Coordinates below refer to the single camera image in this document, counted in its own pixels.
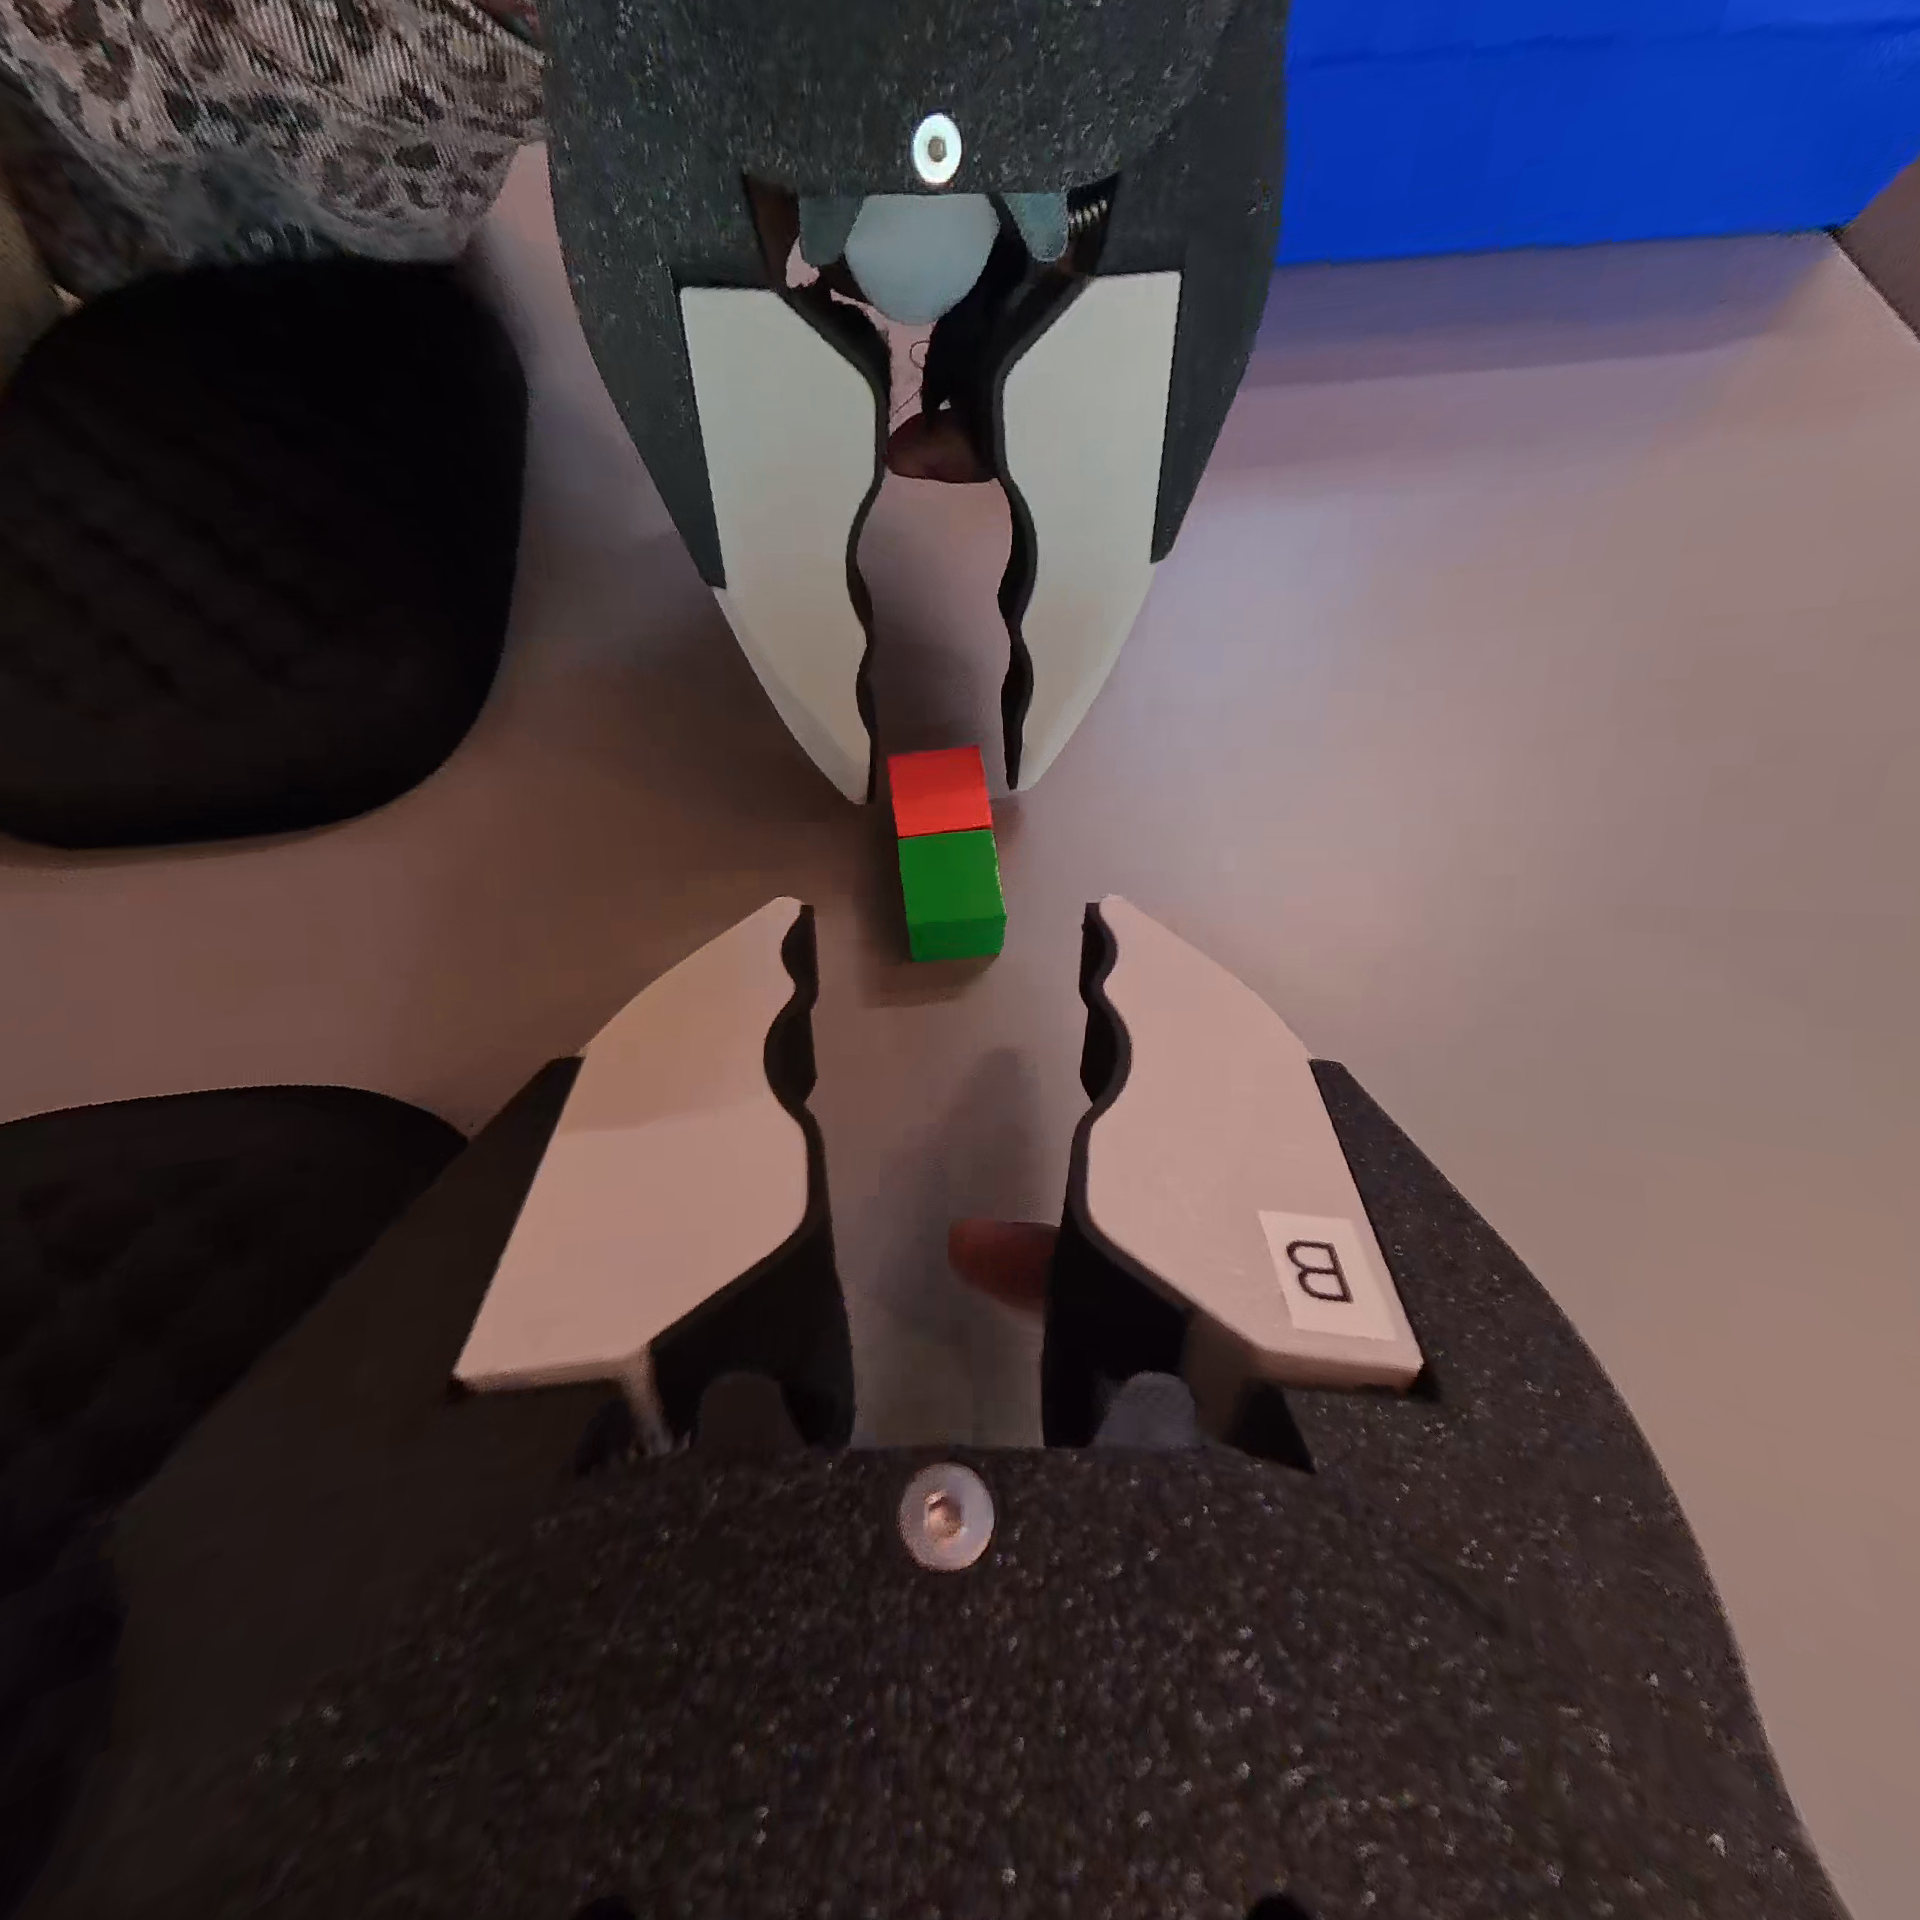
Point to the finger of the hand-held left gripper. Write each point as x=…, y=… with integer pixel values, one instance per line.
x=1095, y=494
x=781, y=508

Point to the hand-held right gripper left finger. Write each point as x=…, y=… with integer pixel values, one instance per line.
x=659, y=1170

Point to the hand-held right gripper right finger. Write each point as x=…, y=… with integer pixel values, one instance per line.
x=1215, y=1170

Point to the orange-red wooden cube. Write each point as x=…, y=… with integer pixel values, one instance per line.
x=939, y=789

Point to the green wooden cube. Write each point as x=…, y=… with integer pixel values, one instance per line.
x=949, y=887

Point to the person's left hand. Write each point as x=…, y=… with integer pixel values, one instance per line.
x=939, y=453

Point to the person's right hand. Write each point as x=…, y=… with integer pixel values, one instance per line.
x=1004, y=1258

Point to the blue plastic bin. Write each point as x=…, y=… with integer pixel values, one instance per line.
x=1574, y=119

